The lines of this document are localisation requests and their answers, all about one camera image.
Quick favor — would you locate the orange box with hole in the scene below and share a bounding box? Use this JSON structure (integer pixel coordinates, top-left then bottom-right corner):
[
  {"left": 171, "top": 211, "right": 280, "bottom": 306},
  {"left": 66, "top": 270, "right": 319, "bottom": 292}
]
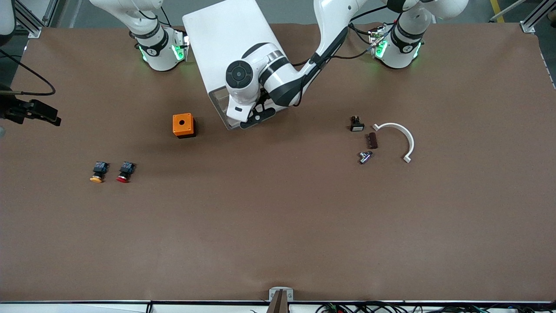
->
[{"left": 172, "top": 113, "right": 196, "bottom": 139}]

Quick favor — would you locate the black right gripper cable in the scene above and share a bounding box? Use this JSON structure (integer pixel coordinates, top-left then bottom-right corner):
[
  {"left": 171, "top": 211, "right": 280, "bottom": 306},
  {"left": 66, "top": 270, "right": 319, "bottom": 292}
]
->
[{"left": 0, "top": 49, "right": 56, "bottom": 96}]

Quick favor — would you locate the grey metal bracket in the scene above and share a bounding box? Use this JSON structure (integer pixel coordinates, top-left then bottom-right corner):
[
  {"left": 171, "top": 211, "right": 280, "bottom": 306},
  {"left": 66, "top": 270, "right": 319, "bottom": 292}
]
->
[{"left": 269, "top": 287, "right": 294, "bottom": 302}]

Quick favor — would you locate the black arm base cable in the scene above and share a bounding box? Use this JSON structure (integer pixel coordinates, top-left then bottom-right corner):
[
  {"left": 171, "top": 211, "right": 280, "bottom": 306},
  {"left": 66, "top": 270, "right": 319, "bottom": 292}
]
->
[{"left": 347, "top": 21, "right": 377, "bottom": 46}]

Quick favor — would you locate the aluminium frame profile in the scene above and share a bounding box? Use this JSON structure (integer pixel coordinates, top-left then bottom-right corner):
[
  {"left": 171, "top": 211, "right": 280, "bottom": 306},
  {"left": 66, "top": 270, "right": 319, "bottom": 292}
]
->
[
  {"left": 519, "top": 0, "right": 556, "bottom": 33},
  {"left": 0, "top": 0, "right": 59, "bottom": 39}
]

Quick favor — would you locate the red cap push button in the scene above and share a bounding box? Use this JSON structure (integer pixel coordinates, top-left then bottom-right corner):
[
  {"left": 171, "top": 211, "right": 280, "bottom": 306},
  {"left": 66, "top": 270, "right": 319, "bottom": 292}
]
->
[{"left": 116, "top": 161, "right": 136, "bottom": 183}]

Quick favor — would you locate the white curved plastic bracket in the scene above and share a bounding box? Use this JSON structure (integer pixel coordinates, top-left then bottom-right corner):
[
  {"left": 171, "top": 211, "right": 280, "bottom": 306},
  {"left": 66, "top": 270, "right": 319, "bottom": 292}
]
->
[{"left": 372, "top": 123, "right": 415, "bottom": 164}]

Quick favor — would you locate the white table edge panel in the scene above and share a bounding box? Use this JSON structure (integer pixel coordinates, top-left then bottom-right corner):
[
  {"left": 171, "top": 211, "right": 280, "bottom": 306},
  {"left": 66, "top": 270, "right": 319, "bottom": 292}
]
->
[{"left": 0, "top": 301, "right": 556, "bottom": 313}]

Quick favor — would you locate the yellow cap push button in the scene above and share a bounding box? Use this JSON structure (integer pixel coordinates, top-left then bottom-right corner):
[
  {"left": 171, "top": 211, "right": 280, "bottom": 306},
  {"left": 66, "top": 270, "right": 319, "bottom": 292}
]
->
[{"left": 89, "top": 161, "right": 109, "bottom": 183}]

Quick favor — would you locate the white drawer cabinet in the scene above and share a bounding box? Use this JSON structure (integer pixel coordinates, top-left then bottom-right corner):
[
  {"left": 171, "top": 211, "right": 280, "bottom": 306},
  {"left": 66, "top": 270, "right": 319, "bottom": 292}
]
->
[{"left": 182, "top": 0, "right": 293, "bottom": 131}]

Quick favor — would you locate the black cable tangle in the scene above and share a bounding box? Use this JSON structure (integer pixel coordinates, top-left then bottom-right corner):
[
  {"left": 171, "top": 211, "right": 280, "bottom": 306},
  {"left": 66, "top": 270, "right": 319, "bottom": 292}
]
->
[{"left": 315, "top": 301, "right": 556, "bottom": 313}]

